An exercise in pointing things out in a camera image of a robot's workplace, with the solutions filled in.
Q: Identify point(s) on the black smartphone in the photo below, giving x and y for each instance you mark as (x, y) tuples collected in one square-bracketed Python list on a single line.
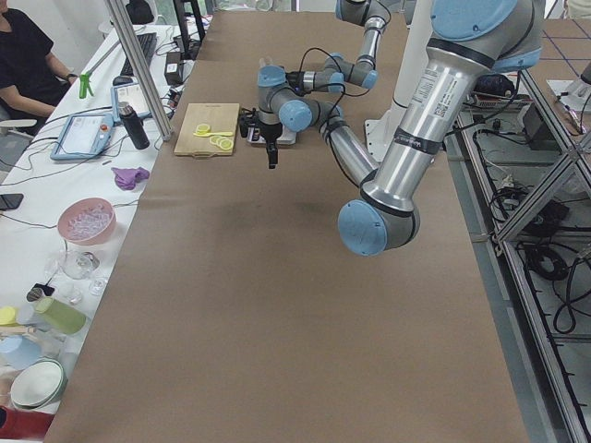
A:
[(10, 201)]

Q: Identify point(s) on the wooden cutting board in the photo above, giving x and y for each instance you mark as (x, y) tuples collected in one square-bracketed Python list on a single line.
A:
[(220, 116)]

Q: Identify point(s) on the near teach pendant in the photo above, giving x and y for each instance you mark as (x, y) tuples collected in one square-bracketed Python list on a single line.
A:
[(83, 136)]

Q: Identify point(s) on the clear wine glass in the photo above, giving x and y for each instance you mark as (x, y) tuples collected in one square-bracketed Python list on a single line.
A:
[(78, 265)]

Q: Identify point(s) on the front lemon slice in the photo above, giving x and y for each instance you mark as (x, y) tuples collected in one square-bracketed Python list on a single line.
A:
[(225, 144)]

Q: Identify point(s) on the seated person black shirt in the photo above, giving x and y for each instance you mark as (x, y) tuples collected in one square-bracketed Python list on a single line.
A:
[(33, 79)]

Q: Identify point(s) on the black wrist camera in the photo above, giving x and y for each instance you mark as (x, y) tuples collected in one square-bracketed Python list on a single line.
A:
[(248, 123)]

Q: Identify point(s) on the pink bowl with ice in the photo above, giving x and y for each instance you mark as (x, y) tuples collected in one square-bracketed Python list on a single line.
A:
[(90, 221)]

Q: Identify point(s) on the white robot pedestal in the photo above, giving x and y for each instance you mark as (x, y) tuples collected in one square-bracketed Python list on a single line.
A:
[(379, 132)]

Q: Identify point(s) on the yellow cup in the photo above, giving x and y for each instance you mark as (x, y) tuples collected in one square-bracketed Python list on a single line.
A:
[(8, 316)]

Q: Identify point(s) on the far teach pendant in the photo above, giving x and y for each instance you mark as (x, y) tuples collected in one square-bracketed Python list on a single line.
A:
[(130, 93)]

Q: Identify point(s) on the glass sauce bottle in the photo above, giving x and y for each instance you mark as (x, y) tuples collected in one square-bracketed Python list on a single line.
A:
[(265, 61)]

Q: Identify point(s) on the purple cloth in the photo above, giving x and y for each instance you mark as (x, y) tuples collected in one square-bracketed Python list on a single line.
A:
[(128, 178)]

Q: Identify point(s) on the aluminium frame post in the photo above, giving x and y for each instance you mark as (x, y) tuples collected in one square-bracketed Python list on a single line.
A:
[(134, 54)]

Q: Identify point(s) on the teach pendant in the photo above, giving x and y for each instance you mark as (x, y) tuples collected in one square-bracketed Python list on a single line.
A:
[(83, 136), (130, 93)]

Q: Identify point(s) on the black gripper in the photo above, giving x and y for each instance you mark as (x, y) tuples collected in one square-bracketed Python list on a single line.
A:
[(270, 132), (293, 78)]

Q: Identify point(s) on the black thermos bottle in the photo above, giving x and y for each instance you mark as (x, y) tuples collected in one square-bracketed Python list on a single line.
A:
[(133, 125)]

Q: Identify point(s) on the green cup lying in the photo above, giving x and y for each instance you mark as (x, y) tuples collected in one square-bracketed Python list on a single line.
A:
[(60, 316)]

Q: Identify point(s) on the light blue cup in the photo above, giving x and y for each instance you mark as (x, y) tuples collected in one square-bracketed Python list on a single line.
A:
[(20, 352)]

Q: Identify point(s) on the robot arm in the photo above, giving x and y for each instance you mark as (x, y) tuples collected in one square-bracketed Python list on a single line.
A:
[(468, 40), (360, 51)]

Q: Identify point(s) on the silver kitchen scale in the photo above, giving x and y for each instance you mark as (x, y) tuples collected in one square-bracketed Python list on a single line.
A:
[(287, 138)]

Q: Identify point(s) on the white green bowl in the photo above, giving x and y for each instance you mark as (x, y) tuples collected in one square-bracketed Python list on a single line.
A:
[(38, 385)]

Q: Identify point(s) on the lemon slice on knife tip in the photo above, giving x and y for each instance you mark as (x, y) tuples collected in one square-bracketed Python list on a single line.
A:
[(202, 130)]

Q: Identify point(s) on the green clamp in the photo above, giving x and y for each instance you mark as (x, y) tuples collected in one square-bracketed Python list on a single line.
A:
[(85, 88)]

